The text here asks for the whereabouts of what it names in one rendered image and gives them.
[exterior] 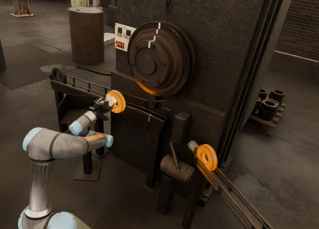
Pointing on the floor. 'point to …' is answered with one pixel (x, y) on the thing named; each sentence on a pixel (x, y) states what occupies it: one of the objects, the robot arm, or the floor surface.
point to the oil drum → (87, 34)
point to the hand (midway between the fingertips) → (115, 99)
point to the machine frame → (201, 0)
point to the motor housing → (172, 181)
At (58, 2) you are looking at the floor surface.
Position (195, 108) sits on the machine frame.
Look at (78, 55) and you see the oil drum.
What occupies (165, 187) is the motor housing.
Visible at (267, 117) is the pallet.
